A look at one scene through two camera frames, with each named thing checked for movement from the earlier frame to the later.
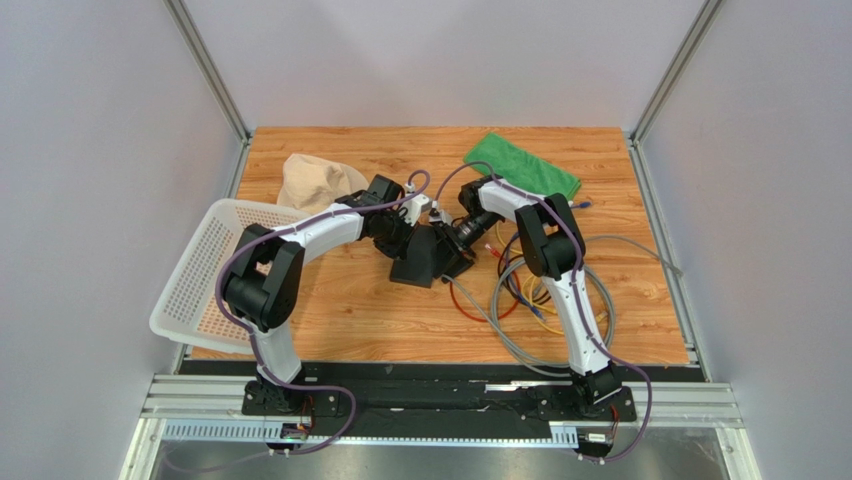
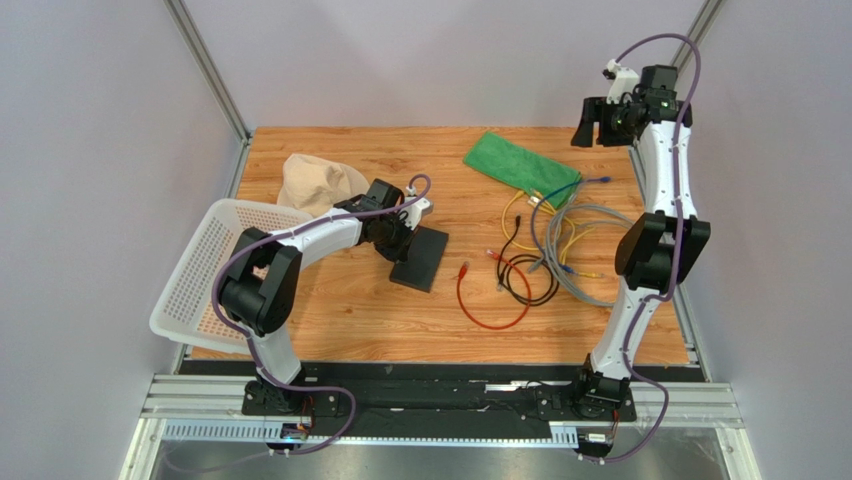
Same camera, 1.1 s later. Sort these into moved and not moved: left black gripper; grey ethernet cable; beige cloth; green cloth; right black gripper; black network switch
Moved: right black gripper; grey ethernet cable
Not moved: left black gripper; black network switch; green cloth; beige cloth
